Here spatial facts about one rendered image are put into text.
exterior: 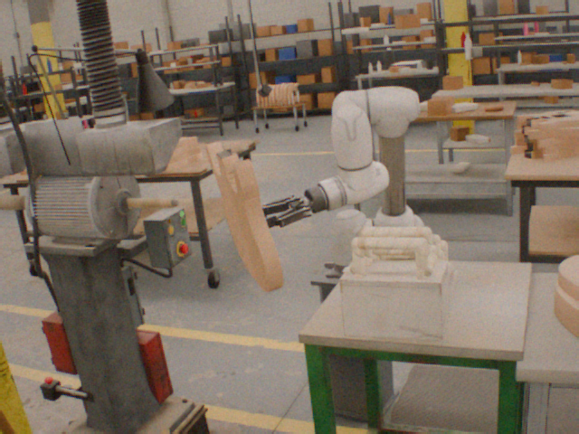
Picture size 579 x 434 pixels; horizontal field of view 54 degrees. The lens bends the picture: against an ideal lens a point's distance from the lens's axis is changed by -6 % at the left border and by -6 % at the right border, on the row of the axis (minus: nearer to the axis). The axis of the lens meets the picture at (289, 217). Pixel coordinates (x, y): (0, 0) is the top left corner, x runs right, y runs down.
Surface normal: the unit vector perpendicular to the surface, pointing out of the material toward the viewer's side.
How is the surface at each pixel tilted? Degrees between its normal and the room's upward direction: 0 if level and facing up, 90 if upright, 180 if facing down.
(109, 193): 85
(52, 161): 90
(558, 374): 90
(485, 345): 0
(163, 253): 90
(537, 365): 0
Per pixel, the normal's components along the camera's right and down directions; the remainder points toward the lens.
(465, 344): -0.12, -0.95
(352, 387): -0.51, 0.32
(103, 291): 0.91, 0.01
